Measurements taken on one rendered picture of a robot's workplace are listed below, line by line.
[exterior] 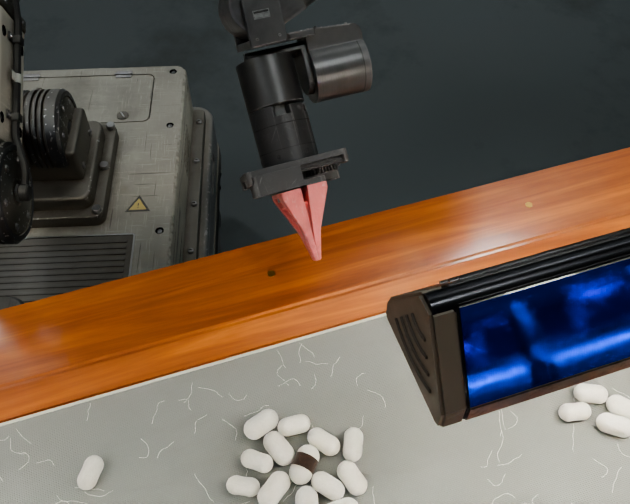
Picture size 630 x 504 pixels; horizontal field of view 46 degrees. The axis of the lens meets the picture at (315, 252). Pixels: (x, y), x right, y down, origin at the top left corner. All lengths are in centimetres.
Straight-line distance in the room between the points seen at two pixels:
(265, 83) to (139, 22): 180
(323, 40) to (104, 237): 63
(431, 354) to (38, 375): 49
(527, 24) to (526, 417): 188
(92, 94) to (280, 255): 77
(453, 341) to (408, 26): 210
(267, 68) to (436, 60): 162
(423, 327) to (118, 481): 43
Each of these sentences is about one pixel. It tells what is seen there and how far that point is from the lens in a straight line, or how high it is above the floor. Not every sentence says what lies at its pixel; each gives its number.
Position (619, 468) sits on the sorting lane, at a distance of 78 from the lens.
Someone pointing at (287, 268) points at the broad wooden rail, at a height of 76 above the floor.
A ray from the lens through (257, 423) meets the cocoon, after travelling 72.
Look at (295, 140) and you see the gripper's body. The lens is 71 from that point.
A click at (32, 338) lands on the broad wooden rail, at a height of 77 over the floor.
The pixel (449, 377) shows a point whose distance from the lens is 39.
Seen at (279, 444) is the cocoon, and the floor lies 76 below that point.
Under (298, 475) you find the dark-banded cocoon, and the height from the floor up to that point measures 76.
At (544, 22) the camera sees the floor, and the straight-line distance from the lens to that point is 255.
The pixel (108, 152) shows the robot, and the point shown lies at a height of 50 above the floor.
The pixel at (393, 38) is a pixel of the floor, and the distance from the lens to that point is 239.
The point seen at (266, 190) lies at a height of 90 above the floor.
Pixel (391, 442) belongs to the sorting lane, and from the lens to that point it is 74.
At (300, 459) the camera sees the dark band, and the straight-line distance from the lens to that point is 71.
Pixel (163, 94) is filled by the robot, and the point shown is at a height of 48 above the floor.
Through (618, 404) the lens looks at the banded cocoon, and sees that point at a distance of 79.
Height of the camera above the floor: 142
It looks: 53 degrees down
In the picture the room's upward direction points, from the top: straight up
